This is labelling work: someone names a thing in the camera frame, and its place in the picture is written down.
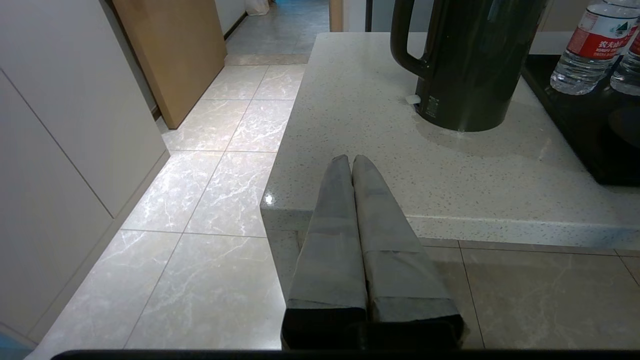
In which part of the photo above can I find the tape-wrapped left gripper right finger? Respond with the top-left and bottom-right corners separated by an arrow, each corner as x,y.
352,154 -> 464,349

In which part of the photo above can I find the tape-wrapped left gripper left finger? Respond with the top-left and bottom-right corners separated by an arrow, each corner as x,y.
281,154 -> 369,349

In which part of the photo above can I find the black electric kettle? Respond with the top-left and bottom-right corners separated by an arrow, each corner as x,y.
389,0 -> 549,134

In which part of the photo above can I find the red-label water bottle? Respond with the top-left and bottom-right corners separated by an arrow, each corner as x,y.
549,0 -> 640,96
609,29 -> 640,97

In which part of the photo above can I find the black round kettle base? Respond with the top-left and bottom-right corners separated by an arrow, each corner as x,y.
607,104 -> 640,149

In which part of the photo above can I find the black rectangular tray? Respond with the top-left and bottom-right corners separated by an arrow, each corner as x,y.
520,53 -> 640,187

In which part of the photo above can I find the tall grey fridge cabinet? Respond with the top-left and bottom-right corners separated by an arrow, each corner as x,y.
344,0 -> 437,33

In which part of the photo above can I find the wooden door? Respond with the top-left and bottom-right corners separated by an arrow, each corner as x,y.
112,0 -> 227,130

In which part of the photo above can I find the white shoe cabinet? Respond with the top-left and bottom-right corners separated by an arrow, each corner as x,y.
0,0 -> 171,346

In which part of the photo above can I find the beige kitchen base cabinet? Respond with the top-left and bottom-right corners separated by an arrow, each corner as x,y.
535,0 -> 593,34

